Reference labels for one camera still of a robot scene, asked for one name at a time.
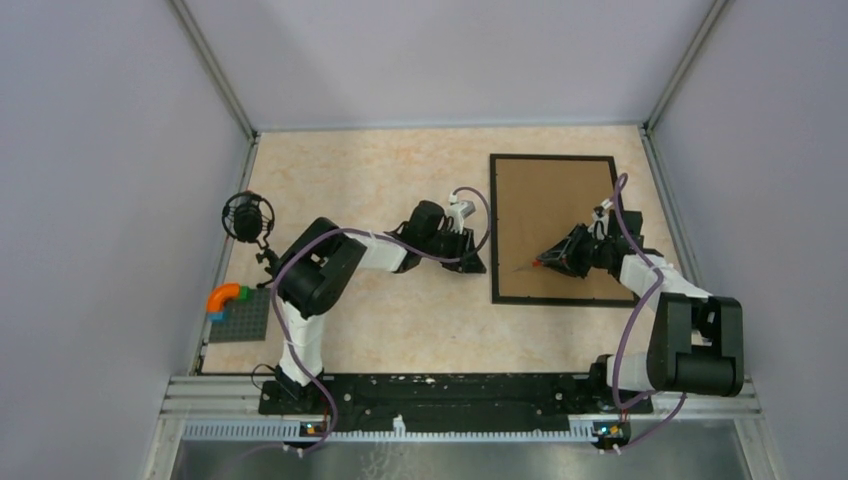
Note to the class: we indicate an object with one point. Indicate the black microphone on stand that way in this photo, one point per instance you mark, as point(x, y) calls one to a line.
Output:
point(249, 218)

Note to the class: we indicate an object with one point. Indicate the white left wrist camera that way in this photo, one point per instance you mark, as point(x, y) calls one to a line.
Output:
point(457, 212)

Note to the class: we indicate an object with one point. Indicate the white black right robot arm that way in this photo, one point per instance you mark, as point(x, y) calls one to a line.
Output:
point(696, 343)

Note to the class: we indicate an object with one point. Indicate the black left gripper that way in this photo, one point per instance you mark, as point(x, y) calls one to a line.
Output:
point(471, 262)

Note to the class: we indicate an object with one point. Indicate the aluminium front frame rail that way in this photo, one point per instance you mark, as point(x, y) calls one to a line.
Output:
point(226, 408)

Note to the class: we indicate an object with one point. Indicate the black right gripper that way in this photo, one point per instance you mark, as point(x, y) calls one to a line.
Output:
point(568, 247)

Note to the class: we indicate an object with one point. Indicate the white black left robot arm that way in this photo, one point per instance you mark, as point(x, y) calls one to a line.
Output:
point(314, 272)

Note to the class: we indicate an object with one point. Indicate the orange curved toy brick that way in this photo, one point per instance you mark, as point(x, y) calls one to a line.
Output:
point(220, 296)

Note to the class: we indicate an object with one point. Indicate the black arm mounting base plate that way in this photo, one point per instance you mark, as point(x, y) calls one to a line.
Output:
point(446, 403)

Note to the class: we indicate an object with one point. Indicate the black wooden picture frame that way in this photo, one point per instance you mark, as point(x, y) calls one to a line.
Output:
point(536, 200)

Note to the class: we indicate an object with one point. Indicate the blue red handled screwdriver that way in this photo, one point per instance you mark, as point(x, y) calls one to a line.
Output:
point(527, 267)

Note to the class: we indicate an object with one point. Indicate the grey brick baseplate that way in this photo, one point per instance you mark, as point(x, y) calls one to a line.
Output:
point(244, 319)

